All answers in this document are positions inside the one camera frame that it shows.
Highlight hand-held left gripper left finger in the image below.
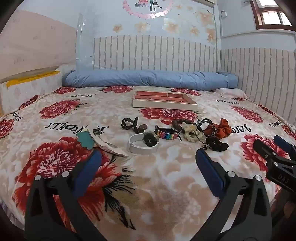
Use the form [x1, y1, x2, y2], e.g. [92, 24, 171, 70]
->
[24, 150, 103, 241]

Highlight black hair claw clip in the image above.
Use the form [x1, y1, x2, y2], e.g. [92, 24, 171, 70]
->
[122, 117, 139, 130]

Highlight red floral printed blanket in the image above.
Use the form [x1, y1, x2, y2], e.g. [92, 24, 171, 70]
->
[0, 86, 296, 241]

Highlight beige jewelry tray red lining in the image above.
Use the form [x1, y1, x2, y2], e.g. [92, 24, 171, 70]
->
[132, 90, 199, 111]

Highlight white strap watch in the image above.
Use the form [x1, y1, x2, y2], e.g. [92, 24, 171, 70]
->
[128, 131, 159, 154]

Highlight clear plastic sheet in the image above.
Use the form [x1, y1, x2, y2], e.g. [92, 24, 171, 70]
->
[75, 11, 95, 70]

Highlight pink garland wall sticker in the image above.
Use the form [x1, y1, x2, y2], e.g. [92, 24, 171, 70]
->
[122, 0, 174, 19]

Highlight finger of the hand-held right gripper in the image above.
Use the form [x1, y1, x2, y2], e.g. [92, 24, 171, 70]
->
[253, 139, 282, 168]
[273, 135, 296, 161]

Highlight flower wall stickers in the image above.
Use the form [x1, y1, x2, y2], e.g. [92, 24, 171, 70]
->
[112, 5, 219, 43]

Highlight beige board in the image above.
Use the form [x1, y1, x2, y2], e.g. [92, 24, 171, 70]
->
[0, 10, 77, 81]

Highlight rainbow beaded band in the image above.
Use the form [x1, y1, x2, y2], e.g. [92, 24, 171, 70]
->
[154, 125, 183, 141]

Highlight person's right hand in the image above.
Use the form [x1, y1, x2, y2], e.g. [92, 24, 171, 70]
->
[273, 190, 296, 220]

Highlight orange scrunchie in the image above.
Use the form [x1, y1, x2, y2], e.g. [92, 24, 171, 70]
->
[205, 118, 232, 139]

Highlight black scrunchie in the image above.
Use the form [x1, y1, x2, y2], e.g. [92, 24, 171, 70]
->
[205, 137, 229, 152]

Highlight white brick wall panel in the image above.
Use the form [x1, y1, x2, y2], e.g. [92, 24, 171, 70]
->
[93, 35, 221, 73]
[220, 47, 296, 127]

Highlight teal leaf-shaped hair clip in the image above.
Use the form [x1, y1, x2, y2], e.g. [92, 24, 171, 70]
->
[80, 132, 96, 149]

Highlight cream scrunchie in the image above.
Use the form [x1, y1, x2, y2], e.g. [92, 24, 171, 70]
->
[181, 122, 200, 141]

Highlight brown framed window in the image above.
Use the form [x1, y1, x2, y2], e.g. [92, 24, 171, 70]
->
[251, 0, 296, 30]

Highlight brown wooden bead bracelet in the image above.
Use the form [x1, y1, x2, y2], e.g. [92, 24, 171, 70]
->
[171, 119, 194, 133]

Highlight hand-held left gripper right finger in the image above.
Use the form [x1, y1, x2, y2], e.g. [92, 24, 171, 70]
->
[192, 148, 272, 241]

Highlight yellow tape strip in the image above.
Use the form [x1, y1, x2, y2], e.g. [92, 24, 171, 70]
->
[6, 71, 60, 88]

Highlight blue rolled quilt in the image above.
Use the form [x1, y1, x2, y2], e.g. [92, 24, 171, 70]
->
[62, 70, 238, 91]

